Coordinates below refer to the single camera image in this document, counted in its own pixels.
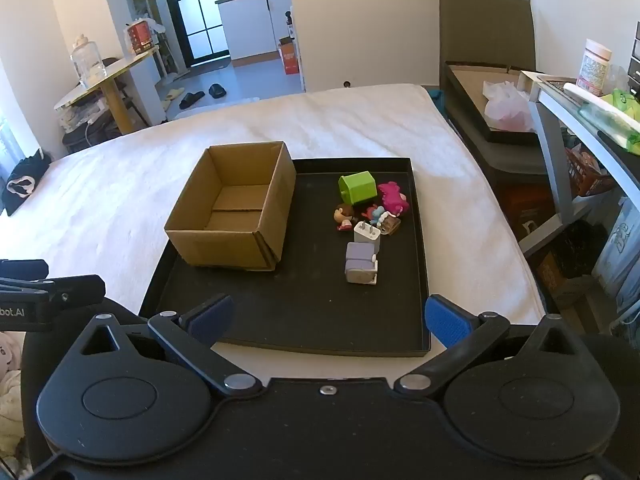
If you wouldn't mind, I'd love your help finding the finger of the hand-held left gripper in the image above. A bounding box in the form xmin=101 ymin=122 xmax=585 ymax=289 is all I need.
xmin=47 ymin=275 xmax=107 ymax=318

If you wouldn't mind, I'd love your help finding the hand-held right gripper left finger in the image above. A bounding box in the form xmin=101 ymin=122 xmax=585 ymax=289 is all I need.
xmin=62 ymin=294 xmax=265 ymax=401

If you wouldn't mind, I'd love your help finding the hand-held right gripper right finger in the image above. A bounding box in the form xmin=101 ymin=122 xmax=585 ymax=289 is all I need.
xmin=394 ymin=294 xmax=602 ymax=401

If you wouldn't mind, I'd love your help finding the black shallow tray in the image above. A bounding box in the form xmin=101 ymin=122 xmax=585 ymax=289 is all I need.
xmin=138 ymin=157 xmax=432 ymax=358

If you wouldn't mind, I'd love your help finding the cardboard box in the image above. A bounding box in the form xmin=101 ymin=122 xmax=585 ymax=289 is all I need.
xmin=164 ymin=141 xmax=298 ymax=272

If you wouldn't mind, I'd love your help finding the white pink plush toy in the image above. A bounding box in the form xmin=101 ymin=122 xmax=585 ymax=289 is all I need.
xmin=0 ymin=332 xmax=27 ymax=463

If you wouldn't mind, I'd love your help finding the white plug charger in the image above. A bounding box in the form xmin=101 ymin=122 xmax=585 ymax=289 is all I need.
xmin=353 ymin=220 xmax=382 ymax=254

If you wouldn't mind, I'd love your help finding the black and white cloth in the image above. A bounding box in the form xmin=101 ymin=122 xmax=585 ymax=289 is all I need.
xmin=0 ymin=151 xmax=52 ymax=212

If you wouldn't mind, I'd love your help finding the pink toy figure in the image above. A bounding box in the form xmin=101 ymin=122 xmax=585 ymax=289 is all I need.
xmin=377 ymin=182 xmax=410 ymax=217

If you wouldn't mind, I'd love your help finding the brown-haired small figurine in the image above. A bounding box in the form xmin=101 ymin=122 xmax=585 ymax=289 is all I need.
xmin=333 ymin=204 xmax=356 ymax=231

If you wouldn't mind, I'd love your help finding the green cube box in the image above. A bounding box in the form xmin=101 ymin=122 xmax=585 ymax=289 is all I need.
xmin=338 ymin=171 xmax=378 ymax=206

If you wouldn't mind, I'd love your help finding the white power strip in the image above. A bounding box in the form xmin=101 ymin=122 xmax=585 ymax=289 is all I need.
xmin=59 ymin=106 xmax=109 ymax=132

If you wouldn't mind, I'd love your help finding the white grey shelf unit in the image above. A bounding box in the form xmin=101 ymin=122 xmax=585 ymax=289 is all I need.
xmin=518 ymin=70 xmax=640 ymax=257

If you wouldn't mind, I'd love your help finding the round wooden side table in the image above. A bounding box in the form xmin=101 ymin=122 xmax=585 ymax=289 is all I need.
xmin=53 ymin=46 xmax=162 ymax=134

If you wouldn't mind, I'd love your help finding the black box with brown lining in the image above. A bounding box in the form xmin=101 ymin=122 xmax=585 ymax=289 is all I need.
xmin=444 ymin=61 xmax=540 ymax=147

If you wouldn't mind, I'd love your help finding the white plastic bag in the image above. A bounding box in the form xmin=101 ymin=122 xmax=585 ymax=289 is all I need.
xmin=482 ymin=79 xmax=534 ymax=132

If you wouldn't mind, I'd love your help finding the clear glass jar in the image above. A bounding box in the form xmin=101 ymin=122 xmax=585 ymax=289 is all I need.
xmin=71 ymin=36 xmax=107 ymax=89

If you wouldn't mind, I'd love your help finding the green wet wipes pack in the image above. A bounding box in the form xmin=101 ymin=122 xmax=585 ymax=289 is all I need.
xmin=579 ymin=88 xmax=640 ymax=155

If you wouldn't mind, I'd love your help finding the red canister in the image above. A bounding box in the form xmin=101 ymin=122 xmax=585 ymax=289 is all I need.
xmin=126 ymin=20 xmax=154 ymax=55

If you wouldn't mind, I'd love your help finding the orange carton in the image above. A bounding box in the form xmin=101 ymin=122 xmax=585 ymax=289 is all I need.
xmin=278 ymin=40 xmax=301 ymax=76

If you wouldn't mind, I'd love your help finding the white jar with label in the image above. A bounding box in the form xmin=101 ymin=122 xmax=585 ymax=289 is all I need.
xmin=575 ymin=38 xmax=614 ymax=97

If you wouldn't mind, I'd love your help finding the white kitchen cabinet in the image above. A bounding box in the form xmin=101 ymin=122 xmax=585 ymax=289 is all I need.
xmin=215 ymin=0 xmax=292 ymax=59

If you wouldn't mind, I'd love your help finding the black framed glass door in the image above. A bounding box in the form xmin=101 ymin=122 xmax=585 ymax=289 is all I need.
xmin=157 ymin=0 xmax=232 ymax=67

